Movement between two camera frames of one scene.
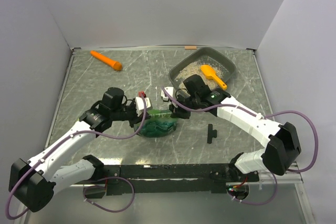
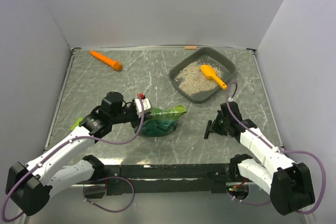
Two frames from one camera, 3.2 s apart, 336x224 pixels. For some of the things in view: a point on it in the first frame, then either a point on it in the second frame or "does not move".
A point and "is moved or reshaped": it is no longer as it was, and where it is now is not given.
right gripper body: (190, 102) to (220, 124)
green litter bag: (160, 124) does not move
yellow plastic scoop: (209, 72) does not move
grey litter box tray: (190, 65) does not move
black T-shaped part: (211, 133) is moved or reshaped
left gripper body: (132, 115) does not move
